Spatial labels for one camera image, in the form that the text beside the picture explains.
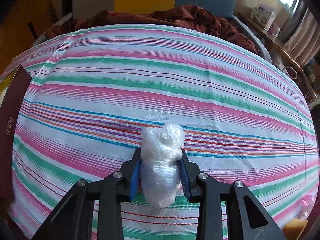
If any white plastic bag bundle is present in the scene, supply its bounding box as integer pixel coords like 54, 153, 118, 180
140, 124, 185, 209

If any yellow sponge block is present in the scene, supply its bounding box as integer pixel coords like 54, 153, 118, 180
283, 218, 308, 240

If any striped bed cover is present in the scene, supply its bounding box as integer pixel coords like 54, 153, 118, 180
3, 24, 319, 238

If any wooden side desk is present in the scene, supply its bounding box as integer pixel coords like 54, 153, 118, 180
239, 14, 318, 104

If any pink patterned curtain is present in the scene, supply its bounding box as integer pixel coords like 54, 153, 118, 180
279, 0, 319, 66

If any dark red blanket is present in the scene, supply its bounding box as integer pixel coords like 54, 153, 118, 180
44, 5, 257, 54

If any white appliance box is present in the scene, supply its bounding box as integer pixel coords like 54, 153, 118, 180
249, 3, 276, 31

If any wooden wardrobe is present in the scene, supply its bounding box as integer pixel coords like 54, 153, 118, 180
1, 0, 57, 72

